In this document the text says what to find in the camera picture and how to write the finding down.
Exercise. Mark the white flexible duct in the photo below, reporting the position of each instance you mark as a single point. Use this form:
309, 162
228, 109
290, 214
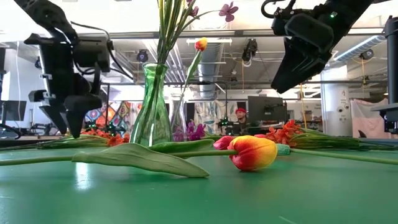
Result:
357, 48

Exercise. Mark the black computer monitor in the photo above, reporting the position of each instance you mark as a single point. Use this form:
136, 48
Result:
14, 110
267, 107

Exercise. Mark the yellow orange tulip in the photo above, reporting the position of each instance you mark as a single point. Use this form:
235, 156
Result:
255, 152
201, 44

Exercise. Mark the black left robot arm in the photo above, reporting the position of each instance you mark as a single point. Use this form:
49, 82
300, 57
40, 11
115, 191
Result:
46, 15

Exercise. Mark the white round column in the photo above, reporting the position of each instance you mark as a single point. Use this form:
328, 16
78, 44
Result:
335, 105

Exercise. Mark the black ceiling device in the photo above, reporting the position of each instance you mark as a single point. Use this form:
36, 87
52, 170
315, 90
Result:
38, 63
142, 56
367, 54
250, 49

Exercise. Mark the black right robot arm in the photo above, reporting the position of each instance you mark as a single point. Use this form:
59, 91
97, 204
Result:
348, 12

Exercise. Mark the orange artificial flower bunch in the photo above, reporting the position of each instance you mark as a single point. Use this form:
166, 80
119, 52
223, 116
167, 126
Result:
115, 140
284, 133

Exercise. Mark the pale pink cloth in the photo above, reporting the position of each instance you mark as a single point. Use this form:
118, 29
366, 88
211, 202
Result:
370, 121

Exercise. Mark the green glass vase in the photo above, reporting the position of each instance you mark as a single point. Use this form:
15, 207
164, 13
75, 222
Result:
152, 124

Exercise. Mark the silver ventilation duct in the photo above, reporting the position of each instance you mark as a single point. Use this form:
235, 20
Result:
211, 71

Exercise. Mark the purple artificial flower bunch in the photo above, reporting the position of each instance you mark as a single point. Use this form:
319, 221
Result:
169, 31
194, 132

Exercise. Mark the colourful patterned quilt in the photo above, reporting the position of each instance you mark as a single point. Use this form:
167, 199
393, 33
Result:
119, 112

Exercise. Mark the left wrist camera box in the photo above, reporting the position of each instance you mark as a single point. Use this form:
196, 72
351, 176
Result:
91, 54

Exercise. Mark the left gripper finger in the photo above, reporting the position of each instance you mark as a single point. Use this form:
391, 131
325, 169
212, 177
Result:
79, 109
56, 116

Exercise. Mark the clear glass vase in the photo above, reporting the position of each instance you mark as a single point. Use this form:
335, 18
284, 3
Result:
178, 121

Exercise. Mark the green table mat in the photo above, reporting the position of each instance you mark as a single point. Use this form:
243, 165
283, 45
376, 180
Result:
186, 202

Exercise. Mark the black vertical post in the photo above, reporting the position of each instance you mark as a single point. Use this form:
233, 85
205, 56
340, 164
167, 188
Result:
392, 62

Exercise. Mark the black metal rack frame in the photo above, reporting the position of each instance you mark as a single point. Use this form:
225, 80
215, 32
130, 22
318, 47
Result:
217, 83

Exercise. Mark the black metal bracket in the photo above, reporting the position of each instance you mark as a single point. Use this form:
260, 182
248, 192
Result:
390, 118

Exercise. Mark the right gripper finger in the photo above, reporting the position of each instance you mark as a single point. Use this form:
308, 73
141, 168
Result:
284, 68
304, 67

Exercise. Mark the person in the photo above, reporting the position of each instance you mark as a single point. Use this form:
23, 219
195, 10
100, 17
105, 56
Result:
241, 116

